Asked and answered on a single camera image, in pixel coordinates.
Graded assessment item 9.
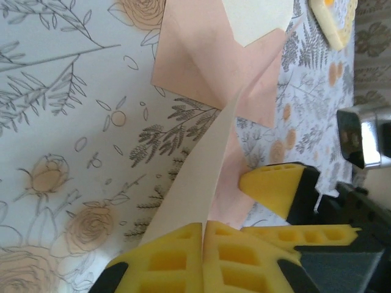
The floral patterned table cover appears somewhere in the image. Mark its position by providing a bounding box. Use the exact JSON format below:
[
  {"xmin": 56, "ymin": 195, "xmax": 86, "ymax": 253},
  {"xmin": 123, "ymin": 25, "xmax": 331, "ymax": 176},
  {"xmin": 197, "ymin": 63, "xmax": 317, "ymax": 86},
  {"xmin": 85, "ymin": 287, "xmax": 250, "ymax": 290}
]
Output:
[{"xmin": 0, "ymin": 0, "xmax": 357, "ymax": 293}]

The pink envelope cream inside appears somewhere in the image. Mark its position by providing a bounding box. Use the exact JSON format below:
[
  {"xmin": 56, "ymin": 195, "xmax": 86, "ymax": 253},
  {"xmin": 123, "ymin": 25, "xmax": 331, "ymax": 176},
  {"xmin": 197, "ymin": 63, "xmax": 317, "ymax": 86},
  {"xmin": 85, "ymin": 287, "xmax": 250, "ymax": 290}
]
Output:
[{"xmin": 150, "ymin": 0, "xmax": 294, "ymax": 129}]

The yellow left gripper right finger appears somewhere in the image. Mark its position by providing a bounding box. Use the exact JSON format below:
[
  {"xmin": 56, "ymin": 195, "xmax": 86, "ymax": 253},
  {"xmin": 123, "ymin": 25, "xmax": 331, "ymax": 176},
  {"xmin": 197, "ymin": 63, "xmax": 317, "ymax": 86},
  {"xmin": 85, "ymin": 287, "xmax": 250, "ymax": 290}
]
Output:
[{"xmin": 203, "ymin": 221, "xmax": 321, "ymax": 293}]

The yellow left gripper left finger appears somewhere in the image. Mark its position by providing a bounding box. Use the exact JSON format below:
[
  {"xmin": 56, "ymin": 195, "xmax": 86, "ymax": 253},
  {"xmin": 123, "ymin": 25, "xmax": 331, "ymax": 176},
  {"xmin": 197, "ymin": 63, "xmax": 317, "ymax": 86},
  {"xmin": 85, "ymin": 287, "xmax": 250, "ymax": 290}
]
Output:
[{"xmin": 96, "ymin": 222, "xmax": 204, "ymax": 293}]

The pink paper letter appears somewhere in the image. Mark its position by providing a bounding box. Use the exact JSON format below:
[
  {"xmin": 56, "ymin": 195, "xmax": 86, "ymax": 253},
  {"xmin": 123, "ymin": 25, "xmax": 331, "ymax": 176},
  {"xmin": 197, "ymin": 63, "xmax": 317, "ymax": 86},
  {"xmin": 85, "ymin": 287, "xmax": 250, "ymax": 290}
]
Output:
[{"xmin": 139, "ymin": 91, "xmax": 263, "ymax": 247}]

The cream yellow calculator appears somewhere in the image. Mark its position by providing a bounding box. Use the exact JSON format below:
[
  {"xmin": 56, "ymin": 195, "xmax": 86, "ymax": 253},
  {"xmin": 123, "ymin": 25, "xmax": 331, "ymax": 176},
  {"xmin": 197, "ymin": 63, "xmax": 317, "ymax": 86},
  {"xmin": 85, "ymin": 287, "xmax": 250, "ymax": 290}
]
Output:
[{"xmin": 308, "ymin": 0, "xmax": 358, "ymax": 51}]

